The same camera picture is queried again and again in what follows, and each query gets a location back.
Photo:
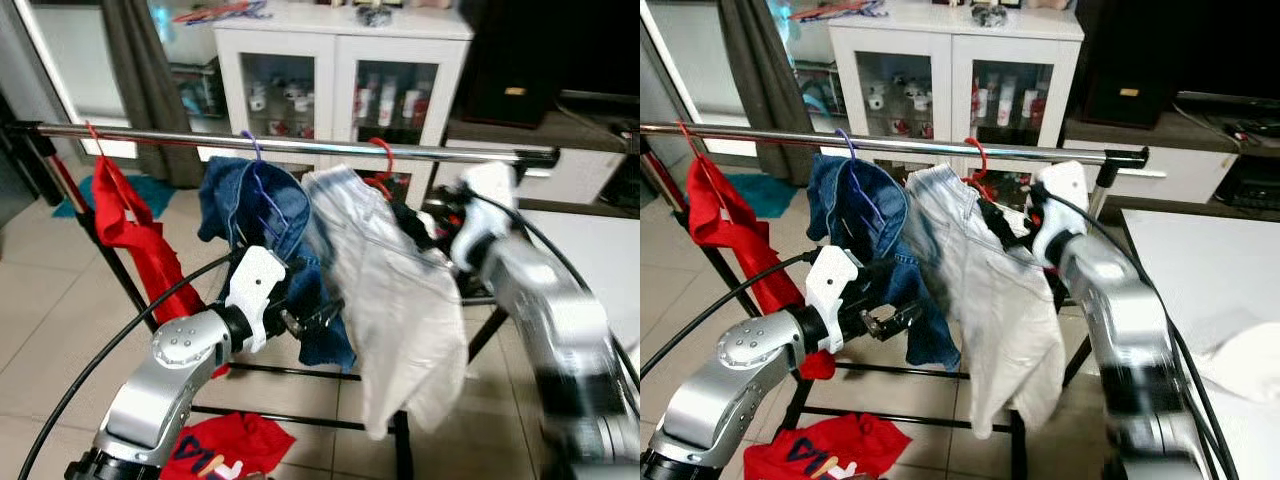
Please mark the cream trousers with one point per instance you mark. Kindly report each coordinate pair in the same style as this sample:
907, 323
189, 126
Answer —
390, 300
1000, 310

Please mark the red plastic hanger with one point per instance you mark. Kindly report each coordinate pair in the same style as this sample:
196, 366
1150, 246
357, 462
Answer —
388, 160
96, 140
688, 140
984, 155

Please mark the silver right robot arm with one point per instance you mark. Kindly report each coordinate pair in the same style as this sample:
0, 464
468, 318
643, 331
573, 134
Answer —
560, 330
1130, 330

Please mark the purple hanger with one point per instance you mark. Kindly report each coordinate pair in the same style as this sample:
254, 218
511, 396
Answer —
851, 155
258, 165

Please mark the blue denim garment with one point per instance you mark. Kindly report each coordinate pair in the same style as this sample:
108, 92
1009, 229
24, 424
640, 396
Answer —
835, 195
235, 200

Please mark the red t-shirt dark print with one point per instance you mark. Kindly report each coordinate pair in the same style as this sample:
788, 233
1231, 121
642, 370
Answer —
860, 440
250, 440

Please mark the white red bottle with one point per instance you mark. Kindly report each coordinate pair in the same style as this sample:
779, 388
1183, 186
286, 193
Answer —
365, 100
411, 107
981, 100
1028, 107
1005, 100
387, 100

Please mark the low tv cabinet white drawers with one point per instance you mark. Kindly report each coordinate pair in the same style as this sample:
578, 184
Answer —
570, 185
1180, 175

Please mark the teal floor mat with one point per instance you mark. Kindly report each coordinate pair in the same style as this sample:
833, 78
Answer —
150, 190
765, 192

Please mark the long red garment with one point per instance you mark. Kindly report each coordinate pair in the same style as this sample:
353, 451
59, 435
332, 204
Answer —
150, 250
740, 235

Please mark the white glass door cabinet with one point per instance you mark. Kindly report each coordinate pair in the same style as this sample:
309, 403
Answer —
330, 50
945, 50

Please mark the tall black speaker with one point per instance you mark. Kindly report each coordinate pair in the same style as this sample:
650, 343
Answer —
1125, 55
510, 60

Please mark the black media box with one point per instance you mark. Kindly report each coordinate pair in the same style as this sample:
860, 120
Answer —
1245, 182
622, 182

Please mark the dark grey curtain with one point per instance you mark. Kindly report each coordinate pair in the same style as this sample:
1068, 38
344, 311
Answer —
150, 90
770, 90

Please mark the black television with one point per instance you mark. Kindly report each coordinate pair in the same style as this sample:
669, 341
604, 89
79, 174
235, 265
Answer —
600, 45
1230, 45

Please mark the white crumpled cloth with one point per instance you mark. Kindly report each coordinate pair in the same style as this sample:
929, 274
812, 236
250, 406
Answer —
1240, 365

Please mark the pile of coloured hangers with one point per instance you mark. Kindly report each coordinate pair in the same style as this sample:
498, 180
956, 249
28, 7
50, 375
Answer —
220, 13
835, 11

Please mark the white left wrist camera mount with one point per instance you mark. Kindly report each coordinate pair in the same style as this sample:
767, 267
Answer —
255, 285
832, 285

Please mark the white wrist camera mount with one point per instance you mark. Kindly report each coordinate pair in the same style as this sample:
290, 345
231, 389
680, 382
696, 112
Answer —
1060, 195
255, 285
832, 285
485, 200

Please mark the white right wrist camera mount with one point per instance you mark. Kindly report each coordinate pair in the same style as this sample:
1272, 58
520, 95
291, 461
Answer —
485, 200
1060, 195

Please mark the black clothes rack chrome rail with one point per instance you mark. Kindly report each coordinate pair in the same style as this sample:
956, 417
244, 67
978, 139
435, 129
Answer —
170, 138
780, 136

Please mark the white door frame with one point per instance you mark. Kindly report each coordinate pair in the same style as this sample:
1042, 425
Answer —
665, 60
40, 60

